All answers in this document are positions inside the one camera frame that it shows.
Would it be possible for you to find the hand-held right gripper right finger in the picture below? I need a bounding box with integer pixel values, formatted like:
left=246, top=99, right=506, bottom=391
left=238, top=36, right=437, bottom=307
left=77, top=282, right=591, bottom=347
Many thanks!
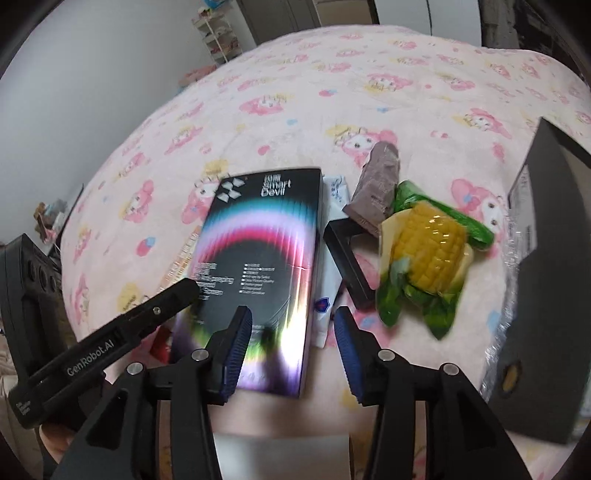
left=333, top=305, right=536, bottom=480

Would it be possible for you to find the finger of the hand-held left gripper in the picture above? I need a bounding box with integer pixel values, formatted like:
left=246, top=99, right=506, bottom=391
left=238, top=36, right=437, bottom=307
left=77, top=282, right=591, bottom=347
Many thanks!
left=8, top=278, right=200, bottom=430

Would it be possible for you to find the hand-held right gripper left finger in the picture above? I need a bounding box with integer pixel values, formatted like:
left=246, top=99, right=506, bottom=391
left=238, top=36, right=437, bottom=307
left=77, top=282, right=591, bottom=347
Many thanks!
left=51, top=305, right=254, bottom=480

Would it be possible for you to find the black iridescent product box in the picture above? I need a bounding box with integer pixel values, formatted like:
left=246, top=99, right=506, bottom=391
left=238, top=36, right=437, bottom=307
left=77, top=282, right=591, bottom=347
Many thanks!
left=168, top=167, right=324, bottom=398

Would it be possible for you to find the black cardboard container box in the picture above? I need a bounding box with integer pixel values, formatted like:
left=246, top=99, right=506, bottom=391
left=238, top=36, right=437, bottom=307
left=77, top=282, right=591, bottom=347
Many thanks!
left=480, top=117, right=591, bottom=445

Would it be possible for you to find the white blue packet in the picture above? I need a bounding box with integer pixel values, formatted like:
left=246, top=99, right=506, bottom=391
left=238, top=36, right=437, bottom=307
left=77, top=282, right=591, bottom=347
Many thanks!
left=314, top=174, right=352, bottom=349

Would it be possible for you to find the pile of small toys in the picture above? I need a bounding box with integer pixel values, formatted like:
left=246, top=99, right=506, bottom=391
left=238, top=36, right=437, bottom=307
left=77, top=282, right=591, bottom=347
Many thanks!
left=32, top=198, right=70, bottom=245

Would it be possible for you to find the small black box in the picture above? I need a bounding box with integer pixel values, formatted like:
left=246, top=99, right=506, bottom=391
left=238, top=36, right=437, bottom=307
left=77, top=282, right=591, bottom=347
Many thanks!
left=323, top=219, right=376, bottom=309

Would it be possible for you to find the beige striped packet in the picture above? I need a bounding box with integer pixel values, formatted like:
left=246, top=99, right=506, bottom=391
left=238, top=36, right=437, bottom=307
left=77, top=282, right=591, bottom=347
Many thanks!
left=157, top=226, right=204, bottom=296

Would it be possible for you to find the corn print packet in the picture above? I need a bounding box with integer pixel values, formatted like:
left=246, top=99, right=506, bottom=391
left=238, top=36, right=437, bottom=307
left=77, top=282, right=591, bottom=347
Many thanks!
left=375, top=180, right=496, bottom=341

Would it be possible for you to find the brown snack packet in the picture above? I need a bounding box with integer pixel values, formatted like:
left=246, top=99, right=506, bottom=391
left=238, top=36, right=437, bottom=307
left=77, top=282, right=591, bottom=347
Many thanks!
left=344, top=141, right=402, bottom=237

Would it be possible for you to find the pink printed blanket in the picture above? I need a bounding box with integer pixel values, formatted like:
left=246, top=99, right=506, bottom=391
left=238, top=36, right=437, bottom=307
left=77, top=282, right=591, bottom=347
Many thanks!
left=60, top=21, right=591, bottom=480

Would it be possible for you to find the pink plush toy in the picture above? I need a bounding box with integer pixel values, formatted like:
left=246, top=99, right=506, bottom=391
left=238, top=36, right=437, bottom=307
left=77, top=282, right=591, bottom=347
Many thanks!
left=178, top=65, right=218, bottom=88

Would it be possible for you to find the white shelf rack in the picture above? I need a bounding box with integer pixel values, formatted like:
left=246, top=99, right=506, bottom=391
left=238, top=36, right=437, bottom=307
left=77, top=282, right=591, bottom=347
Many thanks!
left=194, top=4, right=243, bottom=65

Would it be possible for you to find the grey door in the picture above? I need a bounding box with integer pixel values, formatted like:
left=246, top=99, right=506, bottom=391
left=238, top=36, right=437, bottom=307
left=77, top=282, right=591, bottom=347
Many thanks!
left=235, top=0, right=324, bottom=44

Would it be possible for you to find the white wardrobe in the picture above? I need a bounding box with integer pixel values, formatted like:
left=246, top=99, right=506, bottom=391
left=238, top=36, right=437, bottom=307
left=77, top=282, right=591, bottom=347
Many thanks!
left=374, top=0, right=481, bottom=38

